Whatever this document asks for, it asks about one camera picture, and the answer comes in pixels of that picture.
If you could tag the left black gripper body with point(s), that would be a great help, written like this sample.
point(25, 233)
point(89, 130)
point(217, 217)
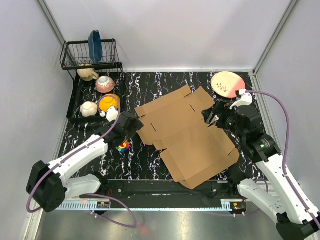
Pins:
point(127, 136)

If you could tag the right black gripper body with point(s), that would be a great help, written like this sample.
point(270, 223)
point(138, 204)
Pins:
point(227, 119)

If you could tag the brown cardboard box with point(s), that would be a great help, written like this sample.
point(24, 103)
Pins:
point(192, 150)

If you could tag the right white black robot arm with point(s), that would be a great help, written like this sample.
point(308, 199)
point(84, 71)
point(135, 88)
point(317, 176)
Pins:
point(295, 217)

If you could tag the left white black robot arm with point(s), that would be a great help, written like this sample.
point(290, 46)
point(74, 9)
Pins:
point(49, 184)

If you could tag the rainbow flower toy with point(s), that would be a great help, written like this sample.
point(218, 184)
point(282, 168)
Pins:
point(123, 147)

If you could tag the pink cream round plate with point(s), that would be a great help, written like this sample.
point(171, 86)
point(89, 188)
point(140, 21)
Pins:
point(226, 83)

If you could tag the yellow ribbed bowl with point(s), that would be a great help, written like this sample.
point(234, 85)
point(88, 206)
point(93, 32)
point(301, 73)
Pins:
point(108, 101)

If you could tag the white flower shaped cup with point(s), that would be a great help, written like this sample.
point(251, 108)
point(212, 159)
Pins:
point(88, 109)

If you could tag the black tray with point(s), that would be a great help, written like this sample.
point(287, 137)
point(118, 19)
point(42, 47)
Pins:
point(85, 91)

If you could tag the pink patterned bowl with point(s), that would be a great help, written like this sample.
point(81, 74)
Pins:
point(105, 84)

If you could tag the beige mug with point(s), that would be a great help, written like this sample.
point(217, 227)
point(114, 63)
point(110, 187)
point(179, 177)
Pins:
point(88, 74)

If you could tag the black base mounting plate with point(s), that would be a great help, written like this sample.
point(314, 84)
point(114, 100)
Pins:
point(166, 194)

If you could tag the blue plate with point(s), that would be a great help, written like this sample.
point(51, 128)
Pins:
point(95, 46)

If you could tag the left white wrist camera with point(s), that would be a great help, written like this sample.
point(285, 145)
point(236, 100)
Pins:
point(110, 115)

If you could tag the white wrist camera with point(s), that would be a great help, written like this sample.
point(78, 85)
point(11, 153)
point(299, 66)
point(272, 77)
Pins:
point(110, 115)
point(245, 99)

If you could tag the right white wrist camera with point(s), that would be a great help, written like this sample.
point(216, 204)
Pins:
point(245, 99)

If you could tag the black wire dish rack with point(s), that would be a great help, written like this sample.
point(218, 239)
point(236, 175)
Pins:
point(76, 55)

